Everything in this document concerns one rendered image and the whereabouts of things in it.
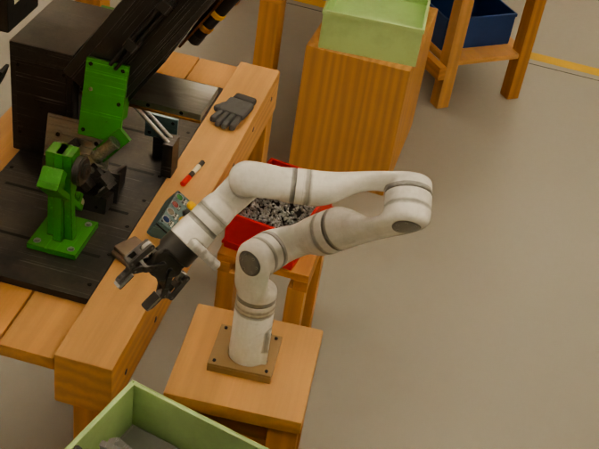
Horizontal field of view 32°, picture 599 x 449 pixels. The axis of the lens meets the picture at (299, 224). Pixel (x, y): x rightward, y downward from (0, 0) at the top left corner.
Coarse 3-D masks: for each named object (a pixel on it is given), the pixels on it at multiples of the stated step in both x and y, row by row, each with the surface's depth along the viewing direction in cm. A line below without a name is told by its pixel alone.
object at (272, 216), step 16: (272, 160) 306; (256, 208) 292; (272, 208) 295; (288, 208) 293; (304, 208) 297; (320, 208) 292; (240, 224) 284; (256, 224) 281; (272, 224) 289; (288, 224) 290; (224, 240) 288; (240, 240) 287
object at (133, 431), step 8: (128, 432) 227; (136, 432) 228; (144, 432) 228; (128, 440) 225; (136, 440) 226; (144, 440) 226; (152, 440) 226; (160, 440) 227; (136, 448) 224; (144, 448) 224; (152, 448) 225; (160, 448) 225; (168, 448) 225; (176, 448) 225
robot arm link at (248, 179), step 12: (240, 168) 199; (252, 168) 199; (264, 168) 200; (276, 168) 201; (288, 168) 202; (228, 180) 200; (240, 180) 198; (252, 180) 199; (264, 180) 199; (276, 180) 200; (288, 180) 200; (240, 192) 199; (252, 192) 199; (264, 192) 200; (276, 192) 200; (288, 192) 201
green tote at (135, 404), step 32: (128, 384) 223; (96, 416) 215; (128, 416) 227; (160, 416) 224; (192, 416) 219; (64, 448) 207; (96, 448) 219; (192, 448) 225; (224, 448) 219; (256, 448) 214
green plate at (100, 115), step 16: (96, 64) 269; (96, 80) 270; (112, 80) 269; (96, 96) 272; (112, 96) 271; (80, 112) 274; (96, 112) 273; (112, 112) 272; (80, 128) 276; (96, 128) 275; (112, 128) 274
